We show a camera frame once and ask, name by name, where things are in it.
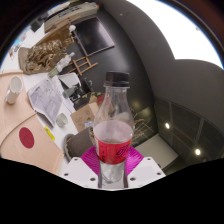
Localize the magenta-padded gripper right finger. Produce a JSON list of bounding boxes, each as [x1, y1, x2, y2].
[[124, 146, 166, 189]]

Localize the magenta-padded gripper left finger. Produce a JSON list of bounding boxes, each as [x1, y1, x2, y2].
[[59, 146, 100, 188]]

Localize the clear bottle red label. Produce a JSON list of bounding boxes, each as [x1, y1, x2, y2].
[[93, 70, 136, 190]]

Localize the grey plant saucer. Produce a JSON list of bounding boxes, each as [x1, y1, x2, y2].
[[62, 133, 76, 163]]

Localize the small yellow strip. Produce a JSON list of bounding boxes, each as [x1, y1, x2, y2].
[[43, 125, 56, 142]]

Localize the ceiling spot lights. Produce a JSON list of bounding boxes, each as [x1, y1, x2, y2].
[[163, 121, 203, 157]]

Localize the red round coaster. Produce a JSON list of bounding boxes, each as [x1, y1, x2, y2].
[[18, 126, 35, 149]]

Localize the red box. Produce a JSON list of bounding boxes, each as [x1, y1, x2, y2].
[[95, 93, 106, 107]]

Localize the printed newspaper sheet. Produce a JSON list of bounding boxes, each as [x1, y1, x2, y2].
[[27, 77, 64, 128]]

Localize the black coffee machine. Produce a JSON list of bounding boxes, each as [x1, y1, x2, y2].
[[63, 78, 94, 111]]

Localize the white chair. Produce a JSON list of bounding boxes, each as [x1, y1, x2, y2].
[[58, 72, 81, 88]]

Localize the white mug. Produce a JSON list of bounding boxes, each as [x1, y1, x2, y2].
[[3, 75, 24, 105]]

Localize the clear spray bottle green label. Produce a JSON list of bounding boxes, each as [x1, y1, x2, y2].
[[49, 51, 76, 78]]

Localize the white plaster bust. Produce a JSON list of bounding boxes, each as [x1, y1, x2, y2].
[[67, 23, 78, 34]]

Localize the beige cabinet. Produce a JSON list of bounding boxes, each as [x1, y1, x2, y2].
[[43, 1, 99, 34]]

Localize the black wall screen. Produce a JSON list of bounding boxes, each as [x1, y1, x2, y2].
[[71, 16, 116, 56]]

